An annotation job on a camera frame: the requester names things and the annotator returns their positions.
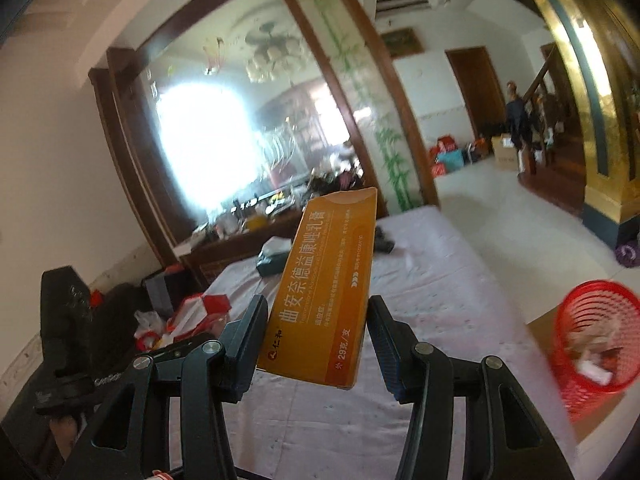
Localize bamboo print glass panel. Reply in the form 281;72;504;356
270;0;438;216

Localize black bag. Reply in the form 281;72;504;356
90;282;151;358

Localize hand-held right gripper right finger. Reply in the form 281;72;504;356
367;296;573;480

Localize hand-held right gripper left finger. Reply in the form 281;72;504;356
60;296;270;480

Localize ceiling chandelier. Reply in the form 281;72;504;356
245;22;311;83

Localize wooden staircase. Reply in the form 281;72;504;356
517;42;588;216

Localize dark storage box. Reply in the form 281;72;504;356
142;270;203;317

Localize cardboard box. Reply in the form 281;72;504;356
491;133;521;171

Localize person's left hand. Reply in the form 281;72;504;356
52;412;88;461

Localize purple bag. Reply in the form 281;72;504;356
615;242;640;268

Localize crumpled paper scraps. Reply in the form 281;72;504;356
570;320;623;386

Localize wooden cabinet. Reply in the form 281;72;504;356
175;195;386;291

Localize wooden door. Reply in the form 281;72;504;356
445;46;508;146

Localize gold pillar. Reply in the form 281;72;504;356
510;0;640;251

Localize flat cardboard sheet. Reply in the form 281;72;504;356
529;310;640;446

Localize framed wall picture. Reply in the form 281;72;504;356
380;27;425;58

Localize red and white plastic bag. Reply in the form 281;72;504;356
135;292;233;353

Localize orange medicine box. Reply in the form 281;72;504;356
256;186;378;390

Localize red plastic mesh basket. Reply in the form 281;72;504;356
550;281;640;422

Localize green tissue box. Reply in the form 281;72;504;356
256;237;293;276

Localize pile of red gift bags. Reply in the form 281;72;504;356
430;135;486;177

